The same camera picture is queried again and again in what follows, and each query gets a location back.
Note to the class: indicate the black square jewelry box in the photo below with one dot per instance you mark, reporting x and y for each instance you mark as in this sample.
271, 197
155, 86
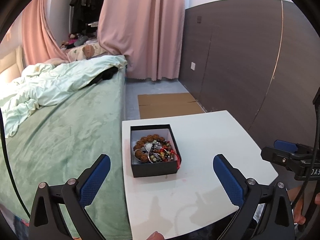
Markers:
154, 151

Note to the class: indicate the white wall socket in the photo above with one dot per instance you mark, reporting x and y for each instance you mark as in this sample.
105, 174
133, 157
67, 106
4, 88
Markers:
192, 66

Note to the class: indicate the pale green duvet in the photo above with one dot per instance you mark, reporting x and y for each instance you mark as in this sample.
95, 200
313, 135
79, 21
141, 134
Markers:
45, 84

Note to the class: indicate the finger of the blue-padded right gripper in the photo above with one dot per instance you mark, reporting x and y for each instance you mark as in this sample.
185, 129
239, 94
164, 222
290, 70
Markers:
285, 146

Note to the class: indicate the green velvet bed cover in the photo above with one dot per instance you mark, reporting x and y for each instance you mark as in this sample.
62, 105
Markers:
58, 142

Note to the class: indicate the person's left thumb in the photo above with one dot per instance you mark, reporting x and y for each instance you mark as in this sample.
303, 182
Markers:
156, 236

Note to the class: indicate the white side table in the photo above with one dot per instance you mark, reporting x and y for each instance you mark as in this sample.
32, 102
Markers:
192, 198

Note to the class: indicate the pink curtain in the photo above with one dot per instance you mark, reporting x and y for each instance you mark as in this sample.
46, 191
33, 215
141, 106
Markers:
147, 32
38, 42

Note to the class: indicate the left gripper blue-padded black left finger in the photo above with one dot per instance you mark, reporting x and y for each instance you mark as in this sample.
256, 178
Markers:
47, 221

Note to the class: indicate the flattened brown cardboard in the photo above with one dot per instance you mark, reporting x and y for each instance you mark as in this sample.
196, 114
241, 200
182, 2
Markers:
167, 105

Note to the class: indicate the pink curtain left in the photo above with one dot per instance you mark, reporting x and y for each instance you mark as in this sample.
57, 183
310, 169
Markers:
38, 42

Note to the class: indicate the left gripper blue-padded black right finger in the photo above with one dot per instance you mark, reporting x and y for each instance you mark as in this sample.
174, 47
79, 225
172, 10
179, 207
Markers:
264, 210

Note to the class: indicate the pink curtain right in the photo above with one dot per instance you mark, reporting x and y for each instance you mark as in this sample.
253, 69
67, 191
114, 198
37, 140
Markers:
147, 32

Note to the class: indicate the person's right hand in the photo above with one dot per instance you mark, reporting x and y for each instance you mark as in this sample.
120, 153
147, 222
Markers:
297, 212

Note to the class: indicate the bear print pillow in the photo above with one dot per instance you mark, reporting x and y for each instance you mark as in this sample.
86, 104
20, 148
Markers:
85, 52

